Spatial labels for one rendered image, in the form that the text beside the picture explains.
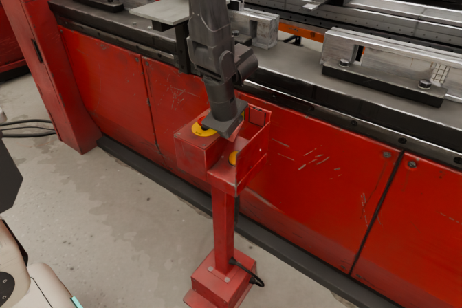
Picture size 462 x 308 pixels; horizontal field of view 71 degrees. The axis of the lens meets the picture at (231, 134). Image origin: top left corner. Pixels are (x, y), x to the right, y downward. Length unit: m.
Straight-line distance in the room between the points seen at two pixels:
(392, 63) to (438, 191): 0.34
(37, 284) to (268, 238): 0.88
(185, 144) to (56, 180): 1.30
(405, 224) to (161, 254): 0.99
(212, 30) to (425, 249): 0.85
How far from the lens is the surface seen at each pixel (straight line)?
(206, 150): 0.80
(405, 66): 0.94
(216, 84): 0.63
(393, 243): 1.13
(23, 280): 0.78
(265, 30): 1.06
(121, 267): 1.56
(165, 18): 0.96
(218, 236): 1.15
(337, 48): 0.97
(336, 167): 1.01
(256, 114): 0.84
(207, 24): 0.56
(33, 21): 1.78
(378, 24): 1.20
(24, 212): 1.95
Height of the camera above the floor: 1.29
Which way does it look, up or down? 38 degrees down
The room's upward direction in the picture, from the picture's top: straight up
